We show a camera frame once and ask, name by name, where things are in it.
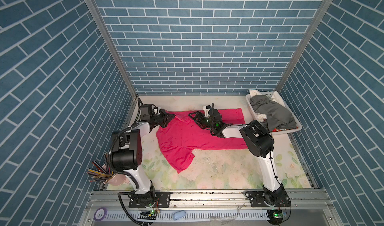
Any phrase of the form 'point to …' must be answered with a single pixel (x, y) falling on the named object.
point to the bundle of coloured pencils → (100, 175)
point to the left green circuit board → (147, 215)
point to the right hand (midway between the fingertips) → (189, 116)
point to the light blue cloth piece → (179, 214)
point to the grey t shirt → (278, 117)
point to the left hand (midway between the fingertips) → (175, 113)
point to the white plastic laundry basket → (261, 117)
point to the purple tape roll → (104, 215)
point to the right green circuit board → (275, 216)
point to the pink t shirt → (182, 134)
